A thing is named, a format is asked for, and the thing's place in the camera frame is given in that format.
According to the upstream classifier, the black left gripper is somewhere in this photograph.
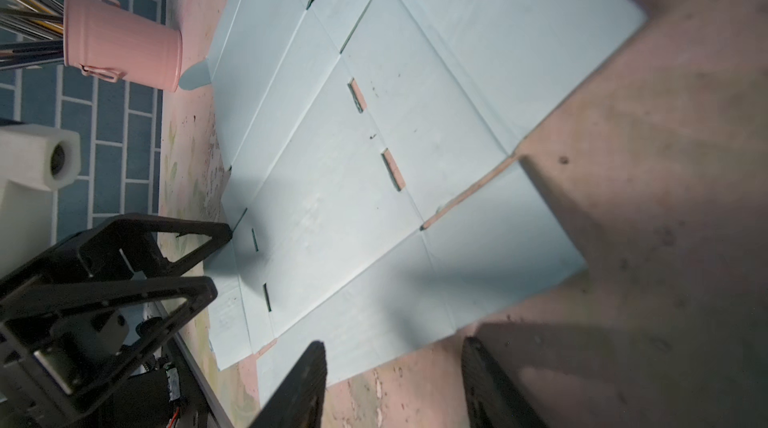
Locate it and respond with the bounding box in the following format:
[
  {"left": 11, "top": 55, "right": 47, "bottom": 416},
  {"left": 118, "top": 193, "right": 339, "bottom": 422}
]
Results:
[{"left": 1, "top": 214, "right": 233, "bottom": 427}]

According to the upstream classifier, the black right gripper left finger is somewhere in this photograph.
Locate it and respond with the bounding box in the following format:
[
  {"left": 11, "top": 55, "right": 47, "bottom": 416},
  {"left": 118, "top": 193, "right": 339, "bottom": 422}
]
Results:
[{"left": 250, "top": 341, "right": 328, "bottom": 428}]

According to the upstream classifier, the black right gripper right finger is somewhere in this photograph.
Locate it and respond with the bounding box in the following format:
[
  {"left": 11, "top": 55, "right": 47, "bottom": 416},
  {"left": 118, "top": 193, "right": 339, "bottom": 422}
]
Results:
[{"left": 461, "top": 337, "right": 546, "bottom": 428}]

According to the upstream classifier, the mint green paper box sheet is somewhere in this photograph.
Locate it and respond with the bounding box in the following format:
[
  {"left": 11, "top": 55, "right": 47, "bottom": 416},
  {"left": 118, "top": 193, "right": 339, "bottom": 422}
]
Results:
[{"left": 181, "top": 0, "right": 645, "bottom": 396}]

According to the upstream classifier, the pink metal pencil bucket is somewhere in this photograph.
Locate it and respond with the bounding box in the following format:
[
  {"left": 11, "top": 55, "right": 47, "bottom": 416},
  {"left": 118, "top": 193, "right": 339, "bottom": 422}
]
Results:
[{"left": 63, "top": 0, "right": 183, "bottom": 92}]

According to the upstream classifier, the bundle of colored pencils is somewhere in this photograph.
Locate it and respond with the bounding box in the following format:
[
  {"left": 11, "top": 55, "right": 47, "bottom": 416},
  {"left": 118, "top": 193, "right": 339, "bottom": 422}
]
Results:
[{"left": 1, "top": 0, "right": 65, "bottom": 72}]

